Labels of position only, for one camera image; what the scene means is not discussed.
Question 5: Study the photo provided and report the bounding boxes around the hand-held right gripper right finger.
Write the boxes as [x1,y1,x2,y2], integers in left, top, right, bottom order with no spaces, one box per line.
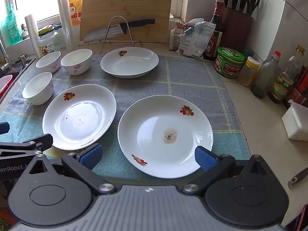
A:
[182,146,268,195]

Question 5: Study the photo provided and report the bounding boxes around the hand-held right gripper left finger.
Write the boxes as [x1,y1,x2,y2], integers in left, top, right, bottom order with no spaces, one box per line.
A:
[29,144,117,196]

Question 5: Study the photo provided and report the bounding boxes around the deep white fruit print plate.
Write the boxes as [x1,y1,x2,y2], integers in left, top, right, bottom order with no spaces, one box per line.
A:
[100,47,159,79]
[42,84,117,151]

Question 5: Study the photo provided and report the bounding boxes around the white ceramic bowl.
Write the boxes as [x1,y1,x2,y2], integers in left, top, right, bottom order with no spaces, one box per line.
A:
[22,72,54,106]
[36,51,61,73]

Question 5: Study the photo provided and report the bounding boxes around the shallow white fruit print plate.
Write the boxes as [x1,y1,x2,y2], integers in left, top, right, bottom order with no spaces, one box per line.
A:
[118,95,214,179]

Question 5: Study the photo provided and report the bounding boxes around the white bowl pink flower print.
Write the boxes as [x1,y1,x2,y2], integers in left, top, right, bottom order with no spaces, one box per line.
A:
[60,49,93,75]

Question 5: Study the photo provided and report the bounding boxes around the red plastic basin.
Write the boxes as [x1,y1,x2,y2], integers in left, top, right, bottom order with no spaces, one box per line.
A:
[0,75,12,97]

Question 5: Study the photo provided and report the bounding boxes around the metal sink faucet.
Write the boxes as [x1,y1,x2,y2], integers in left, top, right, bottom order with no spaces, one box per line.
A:
[0,41,13,77]

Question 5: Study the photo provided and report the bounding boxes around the stainless steel sink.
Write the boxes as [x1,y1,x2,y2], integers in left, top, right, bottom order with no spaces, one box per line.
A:
[0,58,36,104]

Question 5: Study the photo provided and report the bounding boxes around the grey blue checked dish mat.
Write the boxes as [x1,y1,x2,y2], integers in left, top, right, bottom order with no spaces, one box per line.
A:
[0,54,251,181]

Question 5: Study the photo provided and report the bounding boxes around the metal spatula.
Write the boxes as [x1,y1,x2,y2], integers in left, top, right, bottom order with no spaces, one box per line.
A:
[287,167,308,189]

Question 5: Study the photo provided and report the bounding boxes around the glass jar green lid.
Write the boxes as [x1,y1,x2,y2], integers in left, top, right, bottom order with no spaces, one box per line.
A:
[38,25,62,53]

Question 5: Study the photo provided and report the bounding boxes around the yellow lid spice jar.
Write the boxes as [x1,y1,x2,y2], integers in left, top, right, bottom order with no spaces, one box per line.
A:
[237,56,260,87]

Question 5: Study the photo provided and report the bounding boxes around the clear plastic wrap roll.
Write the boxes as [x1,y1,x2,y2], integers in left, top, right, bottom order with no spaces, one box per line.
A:
[57,0,74,50]
[25,14,43,58]

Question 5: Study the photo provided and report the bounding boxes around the white plastic box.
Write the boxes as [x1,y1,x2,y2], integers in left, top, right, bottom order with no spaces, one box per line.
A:
[281,100,308,141]

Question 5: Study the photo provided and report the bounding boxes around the green lid sauce jar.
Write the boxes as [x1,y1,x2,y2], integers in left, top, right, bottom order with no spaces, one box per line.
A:
[215,47,245,79]

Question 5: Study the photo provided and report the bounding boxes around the green soap pump bottle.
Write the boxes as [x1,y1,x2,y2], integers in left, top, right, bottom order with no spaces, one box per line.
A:
[0,4,24,48]

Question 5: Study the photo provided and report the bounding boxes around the red cap glass bottle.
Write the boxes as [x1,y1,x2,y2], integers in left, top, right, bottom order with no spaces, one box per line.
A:
[251,50,281,99]

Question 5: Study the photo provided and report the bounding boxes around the green label oil bottle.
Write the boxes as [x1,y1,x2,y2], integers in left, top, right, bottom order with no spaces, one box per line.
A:
[268,44,305,104]

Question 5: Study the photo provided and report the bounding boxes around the dark red-trimmed object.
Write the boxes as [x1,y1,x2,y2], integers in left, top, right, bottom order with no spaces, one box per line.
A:
[286,204,308,231]

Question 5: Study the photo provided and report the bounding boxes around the dark vinegar bottle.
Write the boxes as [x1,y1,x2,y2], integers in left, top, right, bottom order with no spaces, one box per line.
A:
[204,0,224,60]

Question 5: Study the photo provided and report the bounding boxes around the white printed plastic bag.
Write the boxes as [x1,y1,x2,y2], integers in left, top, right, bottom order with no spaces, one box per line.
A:
[175,21,217,59]

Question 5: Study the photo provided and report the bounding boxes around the orange white food bag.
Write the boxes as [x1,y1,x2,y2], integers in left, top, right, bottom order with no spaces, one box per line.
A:
[169,28,190,51]

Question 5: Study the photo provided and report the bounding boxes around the dark red knife block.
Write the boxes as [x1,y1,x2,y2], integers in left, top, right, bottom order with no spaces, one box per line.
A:
[221,6,254,51]

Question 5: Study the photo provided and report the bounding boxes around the orange liquid jug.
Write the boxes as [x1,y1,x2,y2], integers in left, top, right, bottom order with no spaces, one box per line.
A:
[66,0,85,26]

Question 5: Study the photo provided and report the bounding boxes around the bamboo cutting board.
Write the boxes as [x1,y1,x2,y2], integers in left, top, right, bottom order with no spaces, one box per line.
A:
[79,0,174,44]

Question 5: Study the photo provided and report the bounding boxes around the dark sauce bottle red handle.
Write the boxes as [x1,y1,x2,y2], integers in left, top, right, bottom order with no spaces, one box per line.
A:
[283,65,308,109]

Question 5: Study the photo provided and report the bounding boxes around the metal wire rack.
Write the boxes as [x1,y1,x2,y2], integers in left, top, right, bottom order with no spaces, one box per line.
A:
[99,16,143,54]

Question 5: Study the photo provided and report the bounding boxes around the black handled kitchen knife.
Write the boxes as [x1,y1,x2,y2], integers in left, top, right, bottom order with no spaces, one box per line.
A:
[83,18,157,44]

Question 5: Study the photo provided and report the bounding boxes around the black handled scissors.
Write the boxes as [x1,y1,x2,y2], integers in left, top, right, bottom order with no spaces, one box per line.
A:
[247,0,261,16]

